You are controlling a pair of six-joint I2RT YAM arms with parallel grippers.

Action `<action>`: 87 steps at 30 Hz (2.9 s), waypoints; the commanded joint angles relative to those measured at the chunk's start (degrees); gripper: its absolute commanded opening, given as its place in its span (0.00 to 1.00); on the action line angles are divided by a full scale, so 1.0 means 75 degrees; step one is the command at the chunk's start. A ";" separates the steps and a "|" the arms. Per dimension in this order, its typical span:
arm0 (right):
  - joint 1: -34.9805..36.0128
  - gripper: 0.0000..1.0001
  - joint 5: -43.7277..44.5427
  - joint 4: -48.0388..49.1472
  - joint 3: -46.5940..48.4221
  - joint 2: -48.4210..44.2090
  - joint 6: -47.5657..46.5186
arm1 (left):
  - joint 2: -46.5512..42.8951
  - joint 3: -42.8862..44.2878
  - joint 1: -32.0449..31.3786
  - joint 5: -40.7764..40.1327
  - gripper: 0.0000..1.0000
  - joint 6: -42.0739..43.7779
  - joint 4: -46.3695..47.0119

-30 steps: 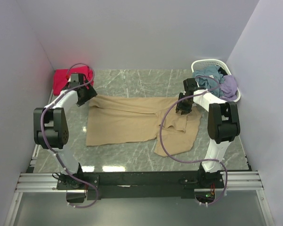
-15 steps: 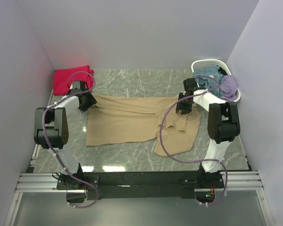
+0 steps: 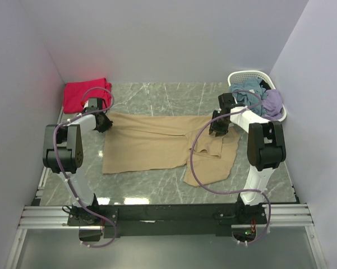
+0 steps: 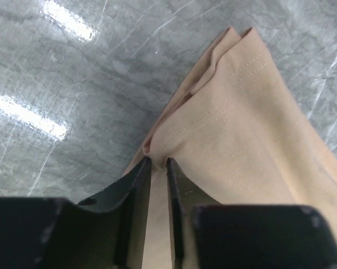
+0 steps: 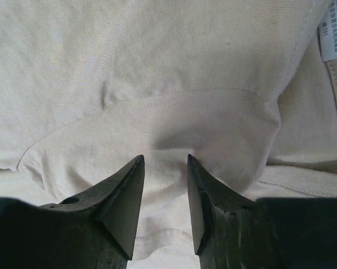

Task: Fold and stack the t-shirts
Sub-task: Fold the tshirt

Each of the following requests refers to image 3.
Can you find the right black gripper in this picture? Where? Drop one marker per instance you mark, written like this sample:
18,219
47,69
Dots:
220,131

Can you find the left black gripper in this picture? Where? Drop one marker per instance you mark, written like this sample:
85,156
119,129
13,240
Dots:
108,124

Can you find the beige t-shirt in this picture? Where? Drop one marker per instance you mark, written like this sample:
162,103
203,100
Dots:
143,142

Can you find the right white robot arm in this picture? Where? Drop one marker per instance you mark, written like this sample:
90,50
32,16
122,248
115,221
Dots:
265,151

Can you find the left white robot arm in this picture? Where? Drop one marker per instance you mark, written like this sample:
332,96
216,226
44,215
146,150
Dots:
63,154

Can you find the folded red t-shirt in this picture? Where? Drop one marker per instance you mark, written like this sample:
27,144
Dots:
77,93

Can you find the white laundry basket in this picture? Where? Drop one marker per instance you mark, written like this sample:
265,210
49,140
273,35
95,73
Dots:
241,76

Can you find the blue t-shirt in basket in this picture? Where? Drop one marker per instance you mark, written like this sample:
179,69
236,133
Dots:
251,93

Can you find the purple t-shirt in basket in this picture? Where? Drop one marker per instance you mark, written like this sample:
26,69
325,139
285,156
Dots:
272,105

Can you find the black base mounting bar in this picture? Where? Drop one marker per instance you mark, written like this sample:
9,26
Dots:
160,220

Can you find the aluminium frame rail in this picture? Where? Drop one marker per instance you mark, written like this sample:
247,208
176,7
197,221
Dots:
44,240

